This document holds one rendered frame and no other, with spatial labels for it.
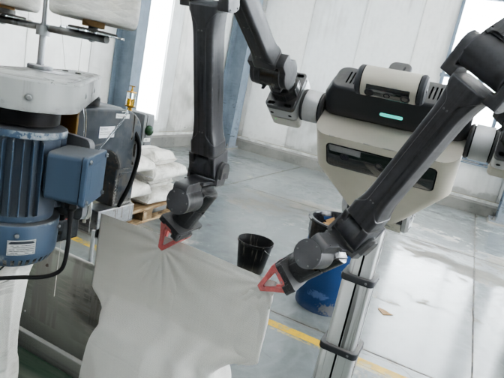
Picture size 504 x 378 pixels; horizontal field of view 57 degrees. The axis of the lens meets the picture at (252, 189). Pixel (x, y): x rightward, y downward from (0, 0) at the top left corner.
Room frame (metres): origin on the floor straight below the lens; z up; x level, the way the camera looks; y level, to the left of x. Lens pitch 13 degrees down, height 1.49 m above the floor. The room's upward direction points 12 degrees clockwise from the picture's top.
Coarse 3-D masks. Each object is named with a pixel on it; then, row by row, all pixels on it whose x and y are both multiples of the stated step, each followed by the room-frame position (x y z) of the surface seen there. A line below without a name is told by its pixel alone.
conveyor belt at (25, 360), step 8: (24, 352) 1.47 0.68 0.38; (24, 360) 1.43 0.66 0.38; (32, 360) 1.44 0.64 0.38; (40, 360) 1.44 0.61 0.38; (24, 368) 1.39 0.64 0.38; (32, 368) 1.39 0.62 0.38; (40, 368) 1.40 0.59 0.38; (48, 368) 1.41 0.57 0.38; (56, 368) 1.42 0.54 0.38; (24, 376) 1.35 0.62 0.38; (32, 376) 1.35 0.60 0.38; (40, 376) 1.36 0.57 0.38; (48, 376) 1.37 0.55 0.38; (56, 376) 1.38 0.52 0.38; (64, 376) 1.39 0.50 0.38
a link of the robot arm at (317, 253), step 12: (312, 240) 0.81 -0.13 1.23; (324, 240) 0.81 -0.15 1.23; (336, 240) 0.84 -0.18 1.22; (372, 240) 0.84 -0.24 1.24; (300, 252) 0.82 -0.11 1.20; (312, 252) 0.80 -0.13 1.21; (324, 252) 0.80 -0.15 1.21; (348, 252) 0.85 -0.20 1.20; (360, 252) 0.84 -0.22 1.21; (300, 264) 0.81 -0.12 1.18; (312, 264) 0.80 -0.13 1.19; (324, 264) 0.81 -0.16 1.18
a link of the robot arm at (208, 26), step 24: (192, 0) 0.93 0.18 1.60; (192, 24) 0.92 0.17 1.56; (216, 24) 0.91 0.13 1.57; (216, 48) 0.93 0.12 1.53; (216, 72) 0.95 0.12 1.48; (216, 96) 0.96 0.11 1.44; (216, 120) 0.98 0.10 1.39; (192, 144) 1.00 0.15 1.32; (216, 144) 0.98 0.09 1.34; (192, 168) 1.01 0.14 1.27; (216, 168) 1.00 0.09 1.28
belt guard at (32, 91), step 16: (0, 80) 0.71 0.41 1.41; (16, 80) 0.72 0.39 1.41; (32, 80) 0.73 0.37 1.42; (48, 80) 0.76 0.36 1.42; (64, 80) 0.83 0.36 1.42; (80, 80) 0.92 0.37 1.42; (96, 80) 1.07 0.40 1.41; (0, 96) 0.71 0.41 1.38; (16, 96) 0.72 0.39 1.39; (32, 96) 0.73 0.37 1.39; (48, 96) 0.74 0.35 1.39; (64, 96) 0.77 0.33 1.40; (80, 96) 0.82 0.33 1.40; (96, 96) 1.12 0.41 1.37; (48, 112) 0.75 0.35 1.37; (64, 112) 0.77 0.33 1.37
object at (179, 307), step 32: (128, 224) 1.09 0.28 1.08; (96, 256) 1.12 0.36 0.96; (128, 256) 1.09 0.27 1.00; (160, 256) 1.06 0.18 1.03; (192, 256) 1.02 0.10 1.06; (96, 288) 1.12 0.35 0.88; (128, 288) 1.08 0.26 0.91; (160, 288) 1.05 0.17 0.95; (192, 288) 1.01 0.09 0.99; (224, 288) 0.97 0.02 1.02; (256, 288) 0.94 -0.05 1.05; (128, 320) 1.05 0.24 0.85; (160, 320) 1.04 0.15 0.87; (192, 320) 1.00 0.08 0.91; (224, 320) 0.96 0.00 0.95; (256, 320) 0.93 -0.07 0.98; (96, 352) 1.03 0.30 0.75; (128, 352) 1.00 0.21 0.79; (160, 352) 0.98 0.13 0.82; (192, 352) 0.97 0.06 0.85; (224, 352) 0.95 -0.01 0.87; (256, 352) 0.93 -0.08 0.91
